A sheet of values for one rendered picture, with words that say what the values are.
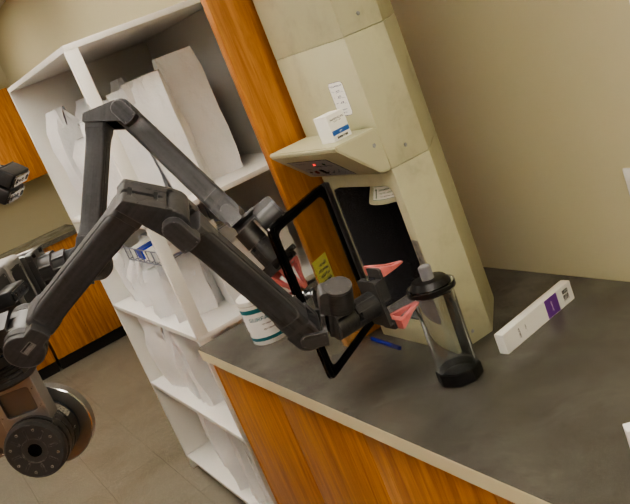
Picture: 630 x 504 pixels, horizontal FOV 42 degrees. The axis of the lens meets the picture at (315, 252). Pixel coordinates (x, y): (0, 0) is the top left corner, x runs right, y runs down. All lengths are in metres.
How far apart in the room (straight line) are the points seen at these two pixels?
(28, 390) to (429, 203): 0.99
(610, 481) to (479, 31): 1.15
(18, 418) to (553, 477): 1.16
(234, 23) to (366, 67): 0.42
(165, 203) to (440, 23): 1.04
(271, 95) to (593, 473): 1.18
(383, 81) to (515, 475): 0.86
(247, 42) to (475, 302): 0.84
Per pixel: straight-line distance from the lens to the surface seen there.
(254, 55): 2.07
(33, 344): 1.58
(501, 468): 1.51
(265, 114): 2.07
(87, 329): 6.75
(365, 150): 1.76
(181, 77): 3.09
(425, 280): 1.74
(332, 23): 1.78
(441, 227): 1.88
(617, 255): 2.08
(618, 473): 1.43
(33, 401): 1.96
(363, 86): 1.77
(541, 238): 2.23
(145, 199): 1.41
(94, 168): 2.09
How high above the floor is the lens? 1.77
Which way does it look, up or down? 15 degrees down
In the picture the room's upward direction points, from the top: 22 degrees counter-clockwise
